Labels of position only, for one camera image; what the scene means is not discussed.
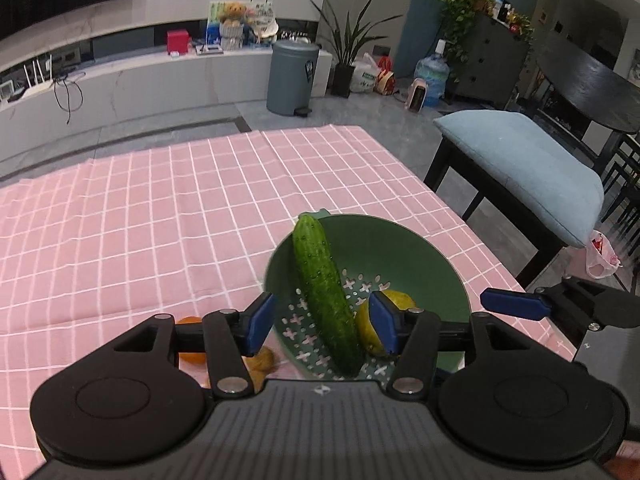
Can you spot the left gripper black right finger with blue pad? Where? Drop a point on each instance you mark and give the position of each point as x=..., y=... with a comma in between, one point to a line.
x=415, y=337

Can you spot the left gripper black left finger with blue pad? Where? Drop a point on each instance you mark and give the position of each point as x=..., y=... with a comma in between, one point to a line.
x=228, y=336

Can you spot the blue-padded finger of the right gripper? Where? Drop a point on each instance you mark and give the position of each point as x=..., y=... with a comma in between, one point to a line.
x=516, y=304

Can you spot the orange fruit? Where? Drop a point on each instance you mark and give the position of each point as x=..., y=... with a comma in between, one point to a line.
x=190, y=341

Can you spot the brown potato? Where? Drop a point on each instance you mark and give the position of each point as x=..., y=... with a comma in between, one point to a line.
x=260, y=366

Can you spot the yellow-green lemon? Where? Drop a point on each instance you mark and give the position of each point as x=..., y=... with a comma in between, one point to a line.
x=380, y=324

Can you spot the pink plastic bag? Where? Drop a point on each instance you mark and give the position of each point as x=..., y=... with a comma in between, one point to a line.
x=601, y=258

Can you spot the green colander bowl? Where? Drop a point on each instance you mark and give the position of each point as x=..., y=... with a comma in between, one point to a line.
x=371, y=254

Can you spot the green cucumber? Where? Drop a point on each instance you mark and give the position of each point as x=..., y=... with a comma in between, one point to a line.
x=321, y=285

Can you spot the light blue cushion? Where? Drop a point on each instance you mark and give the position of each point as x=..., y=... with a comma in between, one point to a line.
x=562, y=192

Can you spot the black dining chair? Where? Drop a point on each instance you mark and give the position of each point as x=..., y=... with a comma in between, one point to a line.
x=621, y=181

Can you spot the pink checkered tablecloth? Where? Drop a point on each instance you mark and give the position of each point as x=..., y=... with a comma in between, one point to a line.
x=90, y=250

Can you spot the black round dining table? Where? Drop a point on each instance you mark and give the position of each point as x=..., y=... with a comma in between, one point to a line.
x=600, y=94

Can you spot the dark cabinet with holes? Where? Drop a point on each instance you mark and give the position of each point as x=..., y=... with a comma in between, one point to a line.
x=495, y=60

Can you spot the small white heater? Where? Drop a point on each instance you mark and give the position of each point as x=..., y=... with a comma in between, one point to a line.
x=417, y=94

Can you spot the blue water jug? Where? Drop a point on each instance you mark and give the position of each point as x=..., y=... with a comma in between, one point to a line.
x=434, y=70

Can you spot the red white round object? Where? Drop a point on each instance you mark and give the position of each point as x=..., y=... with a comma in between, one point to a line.
x=385, y=81

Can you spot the white plastic bag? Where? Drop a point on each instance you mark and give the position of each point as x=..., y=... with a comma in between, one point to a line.
x=365, y=74

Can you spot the grey pedal trash bin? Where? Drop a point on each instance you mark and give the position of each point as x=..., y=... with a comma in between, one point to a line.
x=292, y=69

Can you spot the red box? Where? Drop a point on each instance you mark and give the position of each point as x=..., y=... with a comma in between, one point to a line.
x=178, y=42

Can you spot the potted long-leaf plant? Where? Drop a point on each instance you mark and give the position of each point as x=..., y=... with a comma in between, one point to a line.
x=346, y=40

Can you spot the white wifi router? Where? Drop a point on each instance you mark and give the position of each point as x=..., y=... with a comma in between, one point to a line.
x=38, y=75

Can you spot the climbing green leafy plant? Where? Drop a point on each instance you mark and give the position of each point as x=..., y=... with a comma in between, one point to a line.
x=458, y=23

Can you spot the teddy bear toy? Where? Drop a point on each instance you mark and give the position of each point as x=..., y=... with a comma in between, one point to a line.
x=231, y=25

